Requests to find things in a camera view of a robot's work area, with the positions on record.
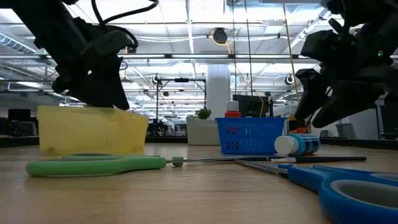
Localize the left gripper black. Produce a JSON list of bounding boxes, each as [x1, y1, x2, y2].
[[51, 17, 131, 111]]

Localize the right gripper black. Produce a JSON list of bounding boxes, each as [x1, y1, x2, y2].
[[293, 18, 398, 129]]

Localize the blue paint bottle white cap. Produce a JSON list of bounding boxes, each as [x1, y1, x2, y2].
[[273, 133, 322, 157]]

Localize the green handled scissors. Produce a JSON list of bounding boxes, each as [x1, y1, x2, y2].
[[25, 152, 274, 177]]

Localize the blue handled scissors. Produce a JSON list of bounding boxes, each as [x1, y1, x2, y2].
[[234, 159, 398, 224]]

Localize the red paint bottle white cap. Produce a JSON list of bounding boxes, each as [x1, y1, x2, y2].
[[224, 100, 242, 118]]

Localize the yellow plastic bin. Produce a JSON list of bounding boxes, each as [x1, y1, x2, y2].
[[36, 105, 149, 156]]

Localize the dark background monitor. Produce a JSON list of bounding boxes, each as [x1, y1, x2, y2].
[[377, 98, 398, 140], [7, 108, 32, 123]]

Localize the black paintbrush silver ferrule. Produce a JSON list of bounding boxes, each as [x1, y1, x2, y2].
[[270, 155, 368, 164]]

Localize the blue slotted plastic basket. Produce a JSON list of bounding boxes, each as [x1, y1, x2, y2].
[[215, 116, 287, 156]]

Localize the black computer monitor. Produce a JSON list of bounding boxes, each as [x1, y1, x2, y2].
[[232, 94, 270, 118]]

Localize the small green background plant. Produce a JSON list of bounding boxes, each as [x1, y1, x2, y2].
[[195, 107, 213, 121]]

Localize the white building column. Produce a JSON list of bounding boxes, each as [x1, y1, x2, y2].
[[206, 63, 231, 121]]

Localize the left wrist camera housing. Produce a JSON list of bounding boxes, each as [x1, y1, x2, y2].
[[81, 29, 132, 59]]

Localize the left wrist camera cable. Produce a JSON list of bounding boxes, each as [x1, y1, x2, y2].
[[90, 0, 160, 50]]

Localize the long yellow cable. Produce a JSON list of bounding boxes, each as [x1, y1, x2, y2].
[[280, 0, 300, 105]]

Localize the black background station frame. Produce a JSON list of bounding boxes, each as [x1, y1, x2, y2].
[[155, 77, 208, 136]]

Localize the black cable with coil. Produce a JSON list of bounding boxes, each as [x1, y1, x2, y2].
[[243, 0, 254, 98]]

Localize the silver ceiling duct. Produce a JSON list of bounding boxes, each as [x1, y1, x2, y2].
[[0, 32, 39, 55]]

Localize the long horizontal ceiling rail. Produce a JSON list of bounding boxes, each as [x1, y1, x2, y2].
[[0, 52, 398, 61]]

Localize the thin black hanging cable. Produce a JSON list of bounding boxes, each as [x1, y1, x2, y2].
[[231, 0, 238, 96]]

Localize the black hanging cable reel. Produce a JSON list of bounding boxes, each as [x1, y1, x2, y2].
[[211, 27, 229, 45]]

